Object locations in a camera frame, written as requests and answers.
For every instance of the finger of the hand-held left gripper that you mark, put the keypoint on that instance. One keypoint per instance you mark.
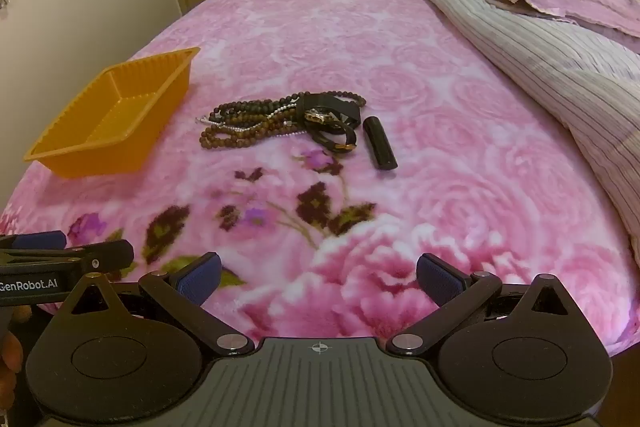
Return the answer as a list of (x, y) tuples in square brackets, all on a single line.
[(40, 239), (110, 254)]

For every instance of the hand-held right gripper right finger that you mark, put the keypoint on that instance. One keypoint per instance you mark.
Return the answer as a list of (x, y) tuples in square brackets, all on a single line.
[(440, 279)]

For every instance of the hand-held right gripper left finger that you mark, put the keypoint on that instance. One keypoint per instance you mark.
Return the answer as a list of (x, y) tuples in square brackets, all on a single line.
[(200, 279)]

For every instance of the orange plastic tray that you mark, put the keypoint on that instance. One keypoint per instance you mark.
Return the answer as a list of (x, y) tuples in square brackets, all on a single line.
[(115, 117)]

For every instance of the black cylinder tube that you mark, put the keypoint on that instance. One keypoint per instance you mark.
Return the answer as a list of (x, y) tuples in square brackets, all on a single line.
[(380, 144)]

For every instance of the black wrist watch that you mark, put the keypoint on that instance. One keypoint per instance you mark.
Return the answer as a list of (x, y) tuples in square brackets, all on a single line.
[(345, 112)]

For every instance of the person's left hand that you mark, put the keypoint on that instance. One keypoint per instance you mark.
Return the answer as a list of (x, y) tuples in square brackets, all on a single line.
[(10, 354)]

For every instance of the striped duvet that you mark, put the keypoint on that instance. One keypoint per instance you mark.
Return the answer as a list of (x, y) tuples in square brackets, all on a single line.
[(550, 57)]

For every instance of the pink floral blanket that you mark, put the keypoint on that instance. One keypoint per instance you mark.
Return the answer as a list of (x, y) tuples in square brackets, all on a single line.
[(300, 32)]

